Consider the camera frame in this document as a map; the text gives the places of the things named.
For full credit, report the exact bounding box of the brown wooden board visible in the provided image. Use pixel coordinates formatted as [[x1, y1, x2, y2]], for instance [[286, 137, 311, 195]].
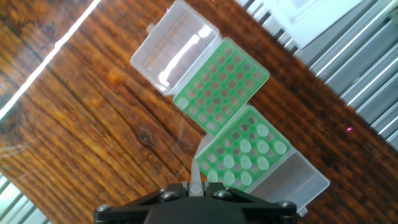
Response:
[[0, 0, 398, 224]]

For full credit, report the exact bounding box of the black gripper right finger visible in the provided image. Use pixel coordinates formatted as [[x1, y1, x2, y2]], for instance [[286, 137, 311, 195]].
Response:
[[205, 182, 297, 224]]

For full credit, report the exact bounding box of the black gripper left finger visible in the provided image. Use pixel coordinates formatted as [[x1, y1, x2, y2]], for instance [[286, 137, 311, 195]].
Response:
[[95, 183, 190, 224]]

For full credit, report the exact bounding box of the printed white paper sheet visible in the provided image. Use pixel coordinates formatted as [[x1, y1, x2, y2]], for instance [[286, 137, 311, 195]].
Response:
[[267, 0, 364, 49]]

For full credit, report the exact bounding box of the clear box with green rack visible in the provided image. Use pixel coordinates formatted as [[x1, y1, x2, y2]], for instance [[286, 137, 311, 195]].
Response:
[[129, 0, 271, 137], [193, 104, 331, 217]]

